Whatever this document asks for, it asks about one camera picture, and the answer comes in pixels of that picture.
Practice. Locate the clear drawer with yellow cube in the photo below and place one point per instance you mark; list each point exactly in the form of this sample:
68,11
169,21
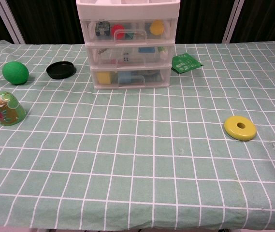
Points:
151,81

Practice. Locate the clear drawer with dice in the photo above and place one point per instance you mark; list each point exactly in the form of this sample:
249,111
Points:
137,59

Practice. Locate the clear drawer with red ball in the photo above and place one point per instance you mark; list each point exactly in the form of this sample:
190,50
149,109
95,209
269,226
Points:
139,36

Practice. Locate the dark teal object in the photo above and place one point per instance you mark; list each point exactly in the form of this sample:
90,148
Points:
129,35

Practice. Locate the yellow round object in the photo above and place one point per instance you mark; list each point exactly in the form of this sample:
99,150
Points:
157,27

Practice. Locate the light blue block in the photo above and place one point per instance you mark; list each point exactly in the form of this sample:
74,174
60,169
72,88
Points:
125,76

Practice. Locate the dark snack packet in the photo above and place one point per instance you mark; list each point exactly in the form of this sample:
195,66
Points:
151,75

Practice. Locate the yellow cube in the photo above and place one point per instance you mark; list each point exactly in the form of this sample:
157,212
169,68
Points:
103,78

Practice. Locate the white dice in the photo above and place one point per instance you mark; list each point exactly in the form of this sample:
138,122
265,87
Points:
125,57

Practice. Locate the blue flat block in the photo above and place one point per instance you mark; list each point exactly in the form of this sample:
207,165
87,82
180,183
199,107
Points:
147,50

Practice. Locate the white green small bottle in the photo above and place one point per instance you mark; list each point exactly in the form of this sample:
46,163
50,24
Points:
162,52

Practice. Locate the green tea packet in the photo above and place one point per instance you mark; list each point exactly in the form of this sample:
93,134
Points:
185,63

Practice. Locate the red ball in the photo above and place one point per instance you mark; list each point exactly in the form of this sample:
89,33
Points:
116,30

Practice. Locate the black round lid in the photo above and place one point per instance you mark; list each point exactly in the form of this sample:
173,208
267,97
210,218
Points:
60,70

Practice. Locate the dark printed cube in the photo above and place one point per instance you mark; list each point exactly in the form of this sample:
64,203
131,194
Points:
102,27

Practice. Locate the green egg-shaped ball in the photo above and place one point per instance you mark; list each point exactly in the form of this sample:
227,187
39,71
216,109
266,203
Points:
15,72

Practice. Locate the green gold nesting doll half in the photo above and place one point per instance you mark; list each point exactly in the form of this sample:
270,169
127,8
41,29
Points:
6,110

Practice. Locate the black curtain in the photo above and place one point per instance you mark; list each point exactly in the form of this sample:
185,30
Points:
45,19

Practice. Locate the white plastic drawer cabinet frame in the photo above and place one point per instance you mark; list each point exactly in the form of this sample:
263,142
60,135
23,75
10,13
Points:
127,10

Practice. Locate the white frame post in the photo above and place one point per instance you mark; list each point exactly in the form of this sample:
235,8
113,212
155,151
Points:
10,21
232,21

